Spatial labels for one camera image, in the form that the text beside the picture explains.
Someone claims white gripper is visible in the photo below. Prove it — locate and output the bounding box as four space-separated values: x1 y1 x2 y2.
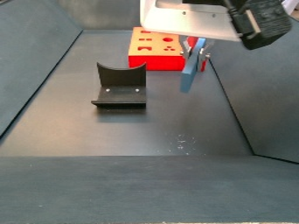
141 0 239 62

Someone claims blue double-square bar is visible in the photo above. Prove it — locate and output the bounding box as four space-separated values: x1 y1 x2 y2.
181 38 206 93

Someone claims red shape-sorting board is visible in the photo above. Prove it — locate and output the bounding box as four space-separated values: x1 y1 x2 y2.
129 27 186 71

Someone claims red octagonal peg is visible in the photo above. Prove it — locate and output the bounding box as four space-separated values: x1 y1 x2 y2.
187 37 199 47

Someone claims black curved stand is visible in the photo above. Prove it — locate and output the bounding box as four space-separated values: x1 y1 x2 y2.
91 63 147 108

